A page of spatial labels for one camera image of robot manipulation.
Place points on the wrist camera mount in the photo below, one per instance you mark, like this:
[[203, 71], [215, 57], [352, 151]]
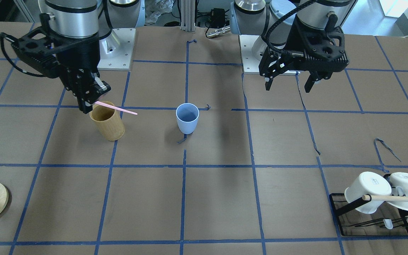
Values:
[[323, 49], [36, 50]]

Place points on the pink chopstick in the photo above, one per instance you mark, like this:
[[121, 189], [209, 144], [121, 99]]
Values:
[[114, 107]]

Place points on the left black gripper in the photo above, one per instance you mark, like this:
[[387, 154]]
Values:
[[290, 41]]

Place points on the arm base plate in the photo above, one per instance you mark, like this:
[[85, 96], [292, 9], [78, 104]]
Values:
[[116, 50], [251, 48]]

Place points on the bamboo cup holder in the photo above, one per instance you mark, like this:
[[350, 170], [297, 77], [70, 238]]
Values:
[[108, 122]]

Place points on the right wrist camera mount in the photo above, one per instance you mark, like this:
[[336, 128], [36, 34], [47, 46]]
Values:
[[36, 50]]

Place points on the aluminium frame post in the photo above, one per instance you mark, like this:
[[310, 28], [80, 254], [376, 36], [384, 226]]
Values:
[[187, 15]]

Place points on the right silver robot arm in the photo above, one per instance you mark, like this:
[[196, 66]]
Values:
[[89, 35]]

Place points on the black wire mug rack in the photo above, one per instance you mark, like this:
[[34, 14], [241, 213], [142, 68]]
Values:
[[370, 215]]

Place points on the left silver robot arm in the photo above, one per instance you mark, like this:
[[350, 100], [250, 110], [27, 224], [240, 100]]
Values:
[[273, 21]]

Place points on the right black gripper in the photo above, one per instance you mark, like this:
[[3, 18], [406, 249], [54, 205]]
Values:
[[80, 56]]

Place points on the light blue plastic cup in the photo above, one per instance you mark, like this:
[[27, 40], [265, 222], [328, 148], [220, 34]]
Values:
[[187, 116]]

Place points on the black power adapter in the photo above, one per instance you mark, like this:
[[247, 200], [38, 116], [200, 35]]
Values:
[[216, 18]]

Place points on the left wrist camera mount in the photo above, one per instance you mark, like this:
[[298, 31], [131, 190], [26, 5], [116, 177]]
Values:
[[323, 49]]

